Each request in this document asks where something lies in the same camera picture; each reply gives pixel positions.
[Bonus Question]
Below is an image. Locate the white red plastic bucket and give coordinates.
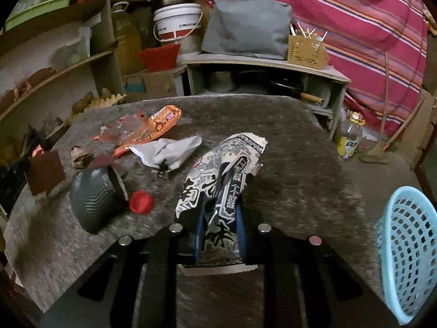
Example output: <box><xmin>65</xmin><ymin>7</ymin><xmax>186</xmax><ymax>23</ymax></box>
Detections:
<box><xmin>153</xmin><ymin>3</ymin><xmax>203</xmax><ymax>43</ymax></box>

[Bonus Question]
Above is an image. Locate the cardboard box with blue print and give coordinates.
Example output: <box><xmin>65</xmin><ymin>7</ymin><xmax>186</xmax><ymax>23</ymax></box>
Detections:
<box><xmin>124</xmin><ymin>70</ymin><xmax>177</xmax><ymax>103</ymax></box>

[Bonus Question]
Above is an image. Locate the crumpled brown paper ball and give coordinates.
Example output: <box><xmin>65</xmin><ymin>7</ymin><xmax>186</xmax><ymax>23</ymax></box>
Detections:
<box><xmin>70</xmin><ymin>146</ymin><xmax>93</xmax><ymax>169</ymax></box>

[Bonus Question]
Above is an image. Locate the light blue plastic trash basket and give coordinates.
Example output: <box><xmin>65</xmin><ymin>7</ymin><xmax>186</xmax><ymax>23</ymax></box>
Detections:
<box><xmin>376</xmin><ymin>186</ymin><xmax>436</xmax><ymax>326</ymax></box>

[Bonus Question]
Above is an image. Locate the dark red cardboard piece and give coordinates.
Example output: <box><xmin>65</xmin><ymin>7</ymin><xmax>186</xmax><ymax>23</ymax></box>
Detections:
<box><xmin>25</xmin><ymin>150</ymin><xmax>66</xmax><ymax>196</ymax></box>

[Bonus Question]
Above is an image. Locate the oil bottle with yellow label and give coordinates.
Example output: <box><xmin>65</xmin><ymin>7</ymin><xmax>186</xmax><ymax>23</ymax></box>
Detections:
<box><xmin>333</xmin><ymin>111</ymin><xmax>365</xmax><ymax>159</ymax></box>

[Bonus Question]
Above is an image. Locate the red striped cloth curtain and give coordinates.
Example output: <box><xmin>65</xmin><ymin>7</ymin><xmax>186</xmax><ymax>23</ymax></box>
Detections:
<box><xmin>205</xmin><ymin>0</ymin><xmax>427</xmax><ymax>136</ymax></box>

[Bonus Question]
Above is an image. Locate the red plastic basket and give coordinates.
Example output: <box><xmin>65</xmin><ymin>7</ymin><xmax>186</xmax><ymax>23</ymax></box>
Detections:
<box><xmin>138</xmin><ymin>43</ymin><xmax>181</xmax><ymax>73</ymax></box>

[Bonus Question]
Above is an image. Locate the woven yellow chopstick holder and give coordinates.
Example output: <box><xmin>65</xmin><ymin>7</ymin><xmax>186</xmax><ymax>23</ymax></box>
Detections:
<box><xmin>287</xmin><ymin>36</ymin><xmax>329</xmax><ymax>69</ymax></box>

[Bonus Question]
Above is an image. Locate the grey fabric appliance cover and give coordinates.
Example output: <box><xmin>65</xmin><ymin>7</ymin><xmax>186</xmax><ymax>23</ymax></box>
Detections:
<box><xmin>202</xmin><ymin>0</ymin><xmax>293</xmax><ymax>60</ymax></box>

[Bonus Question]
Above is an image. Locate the black white printed snack bag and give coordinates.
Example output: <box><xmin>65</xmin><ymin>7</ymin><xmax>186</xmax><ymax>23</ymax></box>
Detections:
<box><xmin>176</xmin><ymin>133</ymin><xmax>267</xmax><ymax>276</ymax></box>

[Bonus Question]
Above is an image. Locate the black ribbed plastic bowl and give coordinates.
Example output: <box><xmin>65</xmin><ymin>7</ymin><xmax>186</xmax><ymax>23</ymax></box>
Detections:
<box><xmin>70</xmin><ymin>165</ymin><xmax>128</xmax><ymax>234</ymax></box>

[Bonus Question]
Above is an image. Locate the green plastic basin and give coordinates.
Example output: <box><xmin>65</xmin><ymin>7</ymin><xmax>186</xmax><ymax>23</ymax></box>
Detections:
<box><xmin>4</xmin><ymin>0</ymin><xmax>70</xmax><ymax>31</ymax></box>

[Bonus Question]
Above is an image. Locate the straw broom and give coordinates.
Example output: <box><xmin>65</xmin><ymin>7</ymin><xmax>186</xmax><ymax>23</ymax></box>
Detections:
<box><xmin>359</xmin><ymin>52</ymin><xmax>424</xmax><ymax>164</ymax></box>

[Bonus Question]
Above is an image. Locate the low wooden cabinet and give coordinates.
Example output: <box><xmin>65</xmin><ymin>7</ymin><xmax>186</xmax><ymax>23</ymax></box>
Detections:
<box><xmin>178</xmin><ymin>53</ymin><xmax>350</xmax><ymax>139</ymax></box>

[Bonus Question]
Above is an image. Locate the large yellow oil jug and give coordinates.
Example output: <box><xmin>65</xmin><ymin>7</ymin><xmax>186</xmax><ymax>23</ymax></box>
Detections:
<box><xmin>111</xmin><ymin>2</ymin><xmax>143</xmax><ymax>75</ymax></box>

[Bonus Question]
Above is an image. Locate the wooden wall shelf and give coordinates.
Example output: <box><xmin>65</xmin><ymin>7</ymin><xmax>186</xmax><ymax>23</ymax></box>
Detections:
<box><xmin>1</xmin><ymin>0</ymin><xmax>124</xmax><ymax>139</ymax></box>

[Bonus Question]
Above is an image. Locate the clear red printed wrapper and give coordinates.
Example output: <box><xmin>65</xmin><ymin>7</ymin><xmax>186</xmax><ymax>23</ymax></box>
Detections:
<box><xmin>91</xmin><ymin>110</ymin><xmax>149</xmax><ymax>145</ymax></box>

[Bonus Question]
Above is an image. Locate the grey white cloth pouch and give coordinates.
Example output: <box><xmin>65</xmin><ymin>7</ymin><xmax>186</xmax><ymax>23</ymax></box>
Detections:
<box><xmin>129</xmin><ymin>136</ymin><xmax>202</xmax><ymax>177</ymax></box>

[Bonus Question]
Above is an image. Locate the grey felt table mat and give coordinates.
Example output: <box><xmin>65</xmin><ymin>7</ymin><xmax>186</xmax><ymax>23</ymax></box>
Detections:
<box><xmin>4</xmin><ymin>95</ymin><xmax>382</xmax><ymax>310</ymax></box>

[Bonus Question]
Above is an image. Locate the yellow egg carton tray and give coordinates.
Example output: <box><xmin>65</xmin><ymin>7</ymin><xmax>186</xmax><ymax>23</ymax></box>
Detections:
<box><xmin>65</xmin><ymin>93</ymin><xmax>127</xmax><ymax>126</ymax></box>

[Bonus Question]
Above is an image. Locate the red bottle cap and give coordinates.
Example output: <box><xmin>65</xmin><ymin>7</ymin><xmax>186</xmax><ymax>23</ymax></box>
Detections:
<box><xmin>129</xmin><ymin>190</ymin><xmax>154</xmax><ymax>215</ymax></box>

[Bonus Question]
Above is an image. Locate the orange snack wrapper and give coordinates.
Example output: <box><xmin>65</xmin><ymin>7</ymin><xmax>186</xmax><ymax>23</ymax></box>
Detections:
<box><xmin>113</xmin><ymin>105</ymin><xmax>181</xmax><ymax>158</ymax></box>

